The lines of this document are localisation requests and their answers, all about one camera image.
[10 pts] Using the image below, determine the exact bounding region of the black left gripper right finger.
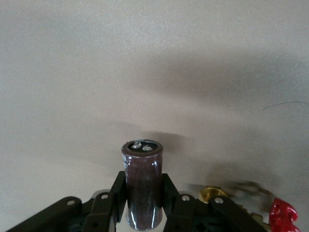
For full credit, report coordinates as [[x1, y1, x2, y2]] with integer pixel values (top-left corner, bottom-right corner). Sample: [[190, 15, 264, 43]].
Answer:
[[160, 173, 266, 232]]

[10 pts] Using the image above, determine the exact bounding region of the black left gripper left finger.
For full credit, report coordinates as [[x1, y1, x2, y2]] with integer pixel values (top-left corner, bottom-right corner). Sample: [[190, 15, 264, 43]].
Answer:
[[9, 172, 127, 232]]

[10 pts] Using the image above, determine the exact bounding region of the red handle brass valve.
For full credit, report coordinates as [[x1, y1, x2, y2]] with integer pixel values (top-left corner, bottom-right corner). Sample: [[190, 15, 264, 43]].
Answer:
[[199, 181, 300, 232]]

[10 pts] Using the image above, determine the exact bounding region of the large brown capacitor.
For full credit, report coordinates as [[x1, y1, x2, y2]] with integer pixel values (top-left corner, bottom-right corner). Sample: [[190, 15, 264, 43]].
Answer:
[[120, 139, 164, 229]]

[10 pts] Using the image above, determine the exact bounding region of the brown table cover sheet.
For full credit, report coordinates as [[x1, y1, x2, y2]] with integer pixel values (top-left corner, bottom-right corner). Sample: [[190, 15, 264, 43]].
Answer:
[[0, 0, 309, 232]]

